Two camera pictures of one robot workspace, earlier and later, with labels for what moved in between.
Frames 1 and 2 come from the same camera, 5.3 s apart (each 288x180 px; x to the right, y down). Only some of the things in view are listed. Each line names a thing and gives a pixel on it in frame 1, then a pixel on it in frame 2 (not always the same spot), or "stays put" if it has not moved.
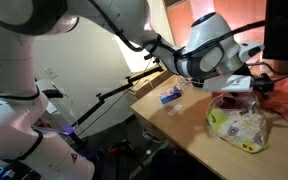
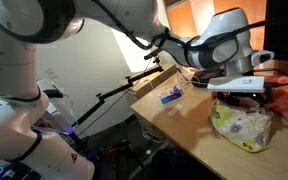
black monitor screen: x=284 y=30 stays put
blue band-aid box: x=171 y=95 stays put
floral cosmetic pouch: x=240 y=120 stays put
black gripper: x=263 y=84 → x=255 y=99
